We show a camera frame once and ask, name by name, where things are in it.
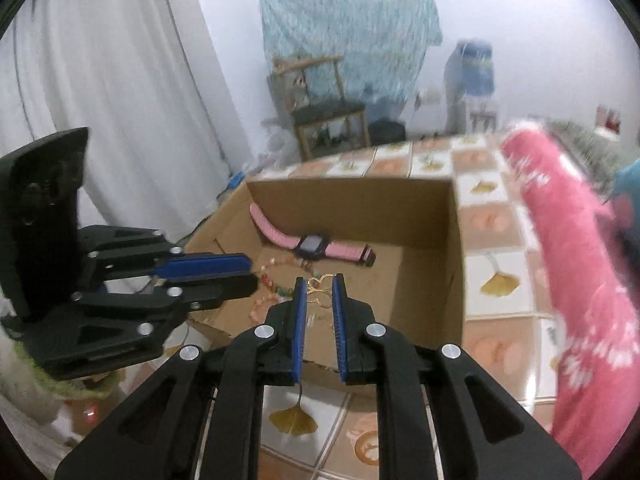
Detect brown cardboard box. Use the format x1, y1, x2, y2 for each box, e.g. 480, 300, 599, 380
182, 176, 468, 393

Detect black bin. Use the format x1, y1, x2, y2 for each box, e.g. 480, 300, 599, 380
369, 119, 407, 143

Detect wooden chair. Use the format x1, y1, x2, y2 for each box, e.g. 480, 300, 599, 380
270, 55, 372, 161

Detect white curtain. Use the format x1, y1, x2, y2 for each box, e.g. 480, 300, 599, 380
0, 0, 251, 241

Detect pink strap smart watch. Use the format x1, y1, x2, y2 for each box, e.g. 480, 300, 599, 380
249, 203, 377, 267

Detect gold chain necklace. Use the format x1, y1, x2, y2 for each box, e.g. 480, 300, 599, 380
306, 272, 335, 308

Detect orange bead bracelet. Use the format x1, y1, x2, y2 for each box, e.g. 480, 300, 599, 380
247, 294, 288, 323

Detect water dispenser with blue bottle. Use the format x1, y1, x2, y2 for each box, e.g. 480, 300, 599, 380
442, 37, 498, 133

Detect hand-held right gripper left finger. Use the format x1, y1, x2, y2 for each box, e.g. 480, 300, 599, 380
52, 276, 308, 480

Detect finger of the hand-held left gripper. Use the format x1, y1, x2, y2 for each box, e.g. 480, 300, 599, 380
70, 274, 258, 335
77, 225, 253, 283

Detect grey green blanket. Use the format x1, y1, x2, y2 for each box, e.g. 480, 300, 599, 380
540, 117, 626, 181

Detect multicolour bead bracelet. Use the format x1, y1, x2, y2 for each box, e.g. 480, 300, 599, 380
256, 255, 308, 298

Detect pink floral blanket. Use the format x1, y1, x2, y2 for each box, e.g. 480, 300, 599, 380
500, 127, 640, 480

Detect clear plastic bags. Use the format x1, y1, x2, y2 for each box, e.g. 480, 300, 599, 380
260, 117, 301, 166

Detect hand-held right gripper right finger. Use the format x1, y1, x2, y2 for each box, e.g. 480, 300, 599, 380
331, 274, 583, 480

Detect teal patterned hanging cloth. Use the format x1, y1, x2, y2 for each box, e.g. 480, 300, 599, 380
257, 0, 443, 111

